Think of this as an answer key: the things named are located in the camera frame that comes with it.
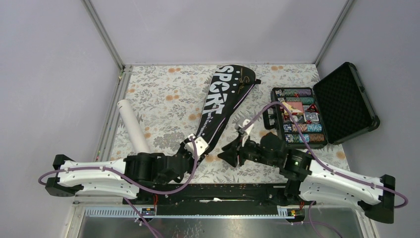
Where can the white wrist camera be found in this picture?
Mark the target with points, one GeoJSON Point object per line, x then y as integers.
{"type": "Point", "coordinates": [244, 128]}
{"type": "Point", "coordinates": [198, 146]}

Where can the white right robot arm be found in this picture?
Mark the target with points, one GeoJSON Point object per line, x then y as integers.
{"type": "Point", "coordinates": [308, 181]}

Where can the red playing card box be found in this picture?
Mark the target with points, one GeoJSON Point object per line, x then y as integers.
{"type": "Point", "coordinates": [295, 108]}

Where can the black racket cover bag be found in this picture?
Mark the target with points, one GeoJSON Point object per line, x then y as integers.
{"type": "Point", "coordinates": [229, 86]}

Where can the black poker chip case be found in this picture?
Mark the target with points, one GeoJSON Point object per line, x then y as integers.
{"type": "Point", "coordinates": [336, 109]}

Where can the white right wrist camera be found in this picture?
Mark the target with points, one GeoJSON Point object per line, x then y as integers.
{"type": "Point", "coordinates": [244, 128]}

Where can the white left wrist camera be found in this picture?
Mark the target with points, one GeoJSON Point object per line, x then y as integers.
{"type": "Point", "coordinates": [198, 146]}

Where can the white shuttlecock tube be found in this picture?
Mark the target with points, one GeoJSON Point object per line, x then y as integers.
{"type": "Point", "coordinates": [133, 128]}

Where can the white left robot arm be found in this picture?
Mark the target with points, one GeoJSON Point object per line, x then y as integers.
{"type": "Point", "coordinates": [123, 177]}

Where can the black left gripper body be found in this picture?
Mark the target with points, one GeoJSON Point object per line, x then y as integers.
{"type": "Point", "coordinates": [183, 150]}

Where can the floral table mat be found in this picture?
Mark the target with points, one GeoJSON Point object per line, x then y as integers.
{"type": "Point", "coordinates": [168, 102]}

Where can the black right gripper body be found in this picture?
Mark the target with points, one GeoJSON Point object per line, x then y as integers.
{"type": "Point", "coordinates": [252, 151]}

